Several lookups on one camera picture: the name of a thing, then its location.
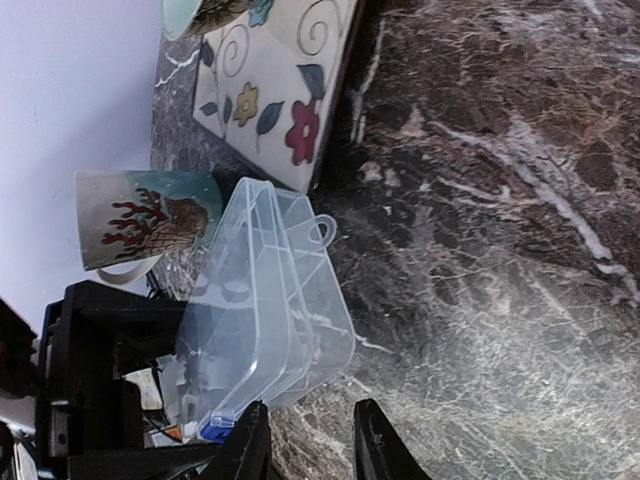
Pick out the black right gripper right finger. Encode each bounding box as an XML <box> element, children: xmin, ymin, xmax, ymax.
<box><xmin>353</xmin><ymin>399</ymin><xmax>431</xmax><ymax>480</ymax></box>

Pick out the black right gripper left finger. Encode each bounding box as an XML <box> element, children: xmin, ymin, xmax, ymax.
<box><xmin>202</xmin><ymin>401</ymin><xmax>271</xmax><ymax>480</ymax></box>

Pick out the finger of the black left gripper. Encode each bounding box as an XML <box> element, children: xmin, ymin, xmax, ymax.
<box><xmin>37</xmin><ymin>281</ymin><xmax>200</xmax><ymax>470</ymax></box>

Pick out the clear plastic pill organizer box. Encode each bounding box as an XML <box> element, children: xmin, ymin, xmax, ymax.
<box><xmin>162</xmin><ymin>178</ymin><xmax>355</xmax><ymax>443</ymax></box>

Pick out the beige printed ceramic mug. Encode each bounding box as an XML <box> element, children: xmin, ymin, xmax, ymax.
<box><xmin>75</xmin><ymin>171</ymin><xmax>224</xmax><ymax>286</ymax></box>

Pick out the square floral ceramic plate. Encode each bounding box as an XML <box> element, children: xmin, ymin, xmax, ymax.
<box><xmin>193</xmin><ymin>1</ymin><xmax>361</xmax><ymax>192</ymax></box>

